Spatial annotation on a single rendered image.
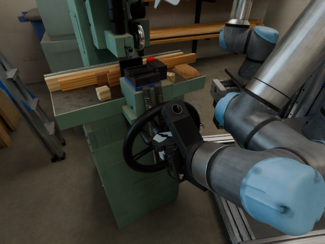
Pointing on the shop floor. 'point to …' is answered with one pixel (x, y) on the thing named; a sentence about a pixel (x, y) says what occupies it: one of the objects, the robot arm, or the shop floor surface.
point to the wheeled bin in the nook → (33, 14)
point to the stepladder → (29, 109)
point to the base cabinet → (132, 182)
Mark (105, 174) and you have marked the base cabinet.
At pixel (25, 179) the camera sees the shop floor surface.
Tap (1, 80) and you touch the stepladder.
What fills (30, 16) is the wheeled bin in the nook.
